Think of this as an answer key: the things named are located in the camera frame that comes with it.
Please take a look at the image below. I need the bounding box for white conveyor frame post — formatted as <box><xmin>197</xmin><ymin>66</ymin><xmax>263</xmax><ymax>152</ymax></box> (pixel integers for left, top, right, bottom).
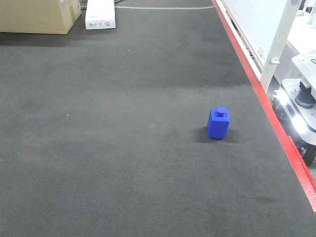
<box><xmin>260</xmin><ymin>0</ymin><xmax>301</xmax><ymax>93</ymax></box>

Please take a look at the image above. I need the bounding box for blue plastic bottle part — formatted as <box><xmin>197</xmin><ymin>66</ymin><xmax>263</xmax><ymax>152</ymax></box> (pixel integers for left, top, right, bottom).
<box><xmin>207</xmin><ymin>107</ymin><xmax>231</xmax><ymax>139</ymax></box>

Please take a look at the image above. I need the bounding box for white labelled carton box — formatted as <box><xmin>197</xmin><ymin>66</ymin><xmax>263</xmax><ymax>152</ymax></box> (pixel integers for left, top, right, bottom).
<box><xmin>85</xmin><ymin>0</ymin><xmax>116</xmax><ymax>30</ymax></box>

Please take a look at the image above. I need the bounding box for red conveyor side rail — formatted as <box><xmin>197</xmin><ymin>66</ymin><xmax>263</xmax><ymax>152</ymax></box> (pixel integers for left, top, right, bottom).
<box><xmin>213</xmin><ymin>0</ymin><xmax>316</xmax><ymax>211</ymax></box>

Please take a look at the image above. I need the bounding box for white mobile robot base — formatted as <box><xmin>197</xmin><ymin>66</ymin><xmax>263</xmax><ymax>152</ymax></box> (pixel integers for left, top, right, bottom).
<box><xmin>272</xmin><ymin>51</ymin><xmax>316</xmax><ymax>166</ymax></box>

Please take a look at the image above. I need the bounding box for brown cardboard box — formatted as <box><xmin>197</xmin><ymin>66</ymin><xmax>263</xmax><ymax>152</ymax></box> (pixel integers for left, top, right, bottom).
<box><xmin>0</xmin><ymin>0</ymin><xmax>81</xmax><ymax>35</ymax></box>

